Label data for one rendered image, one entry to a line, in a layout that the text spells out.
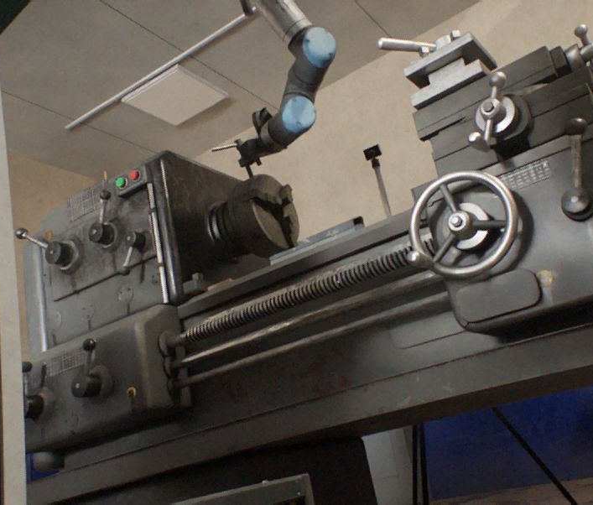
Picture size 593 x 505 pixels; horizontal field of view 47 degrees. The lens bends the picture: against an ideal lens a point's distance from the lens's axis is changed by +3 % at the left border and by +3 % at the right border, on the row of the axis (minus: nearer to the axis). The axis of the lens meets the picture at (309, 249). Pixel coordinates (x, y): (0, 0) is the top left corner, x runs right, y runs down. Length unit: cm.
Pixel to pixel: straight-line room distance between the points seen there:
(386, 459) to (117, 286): 340
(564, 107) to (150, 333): 112
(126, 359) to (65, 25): 345
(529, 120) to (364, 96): 442
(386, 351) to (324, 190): 413
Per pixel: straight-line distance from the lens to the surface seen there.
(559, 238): 127
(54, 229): 233
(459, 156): 136
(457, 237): 126
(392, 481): 512
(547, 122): 133
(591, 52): 153
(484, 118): 127
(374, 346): 156
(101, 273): 210
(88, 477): 189
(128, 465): 179
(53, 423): 201
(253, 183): 200
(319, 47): 177
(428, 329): 150
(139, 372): 177
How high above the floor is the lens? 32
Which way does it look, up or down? 18 degrees up
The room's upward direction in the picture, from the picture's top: 12 degrees counter-clockwise
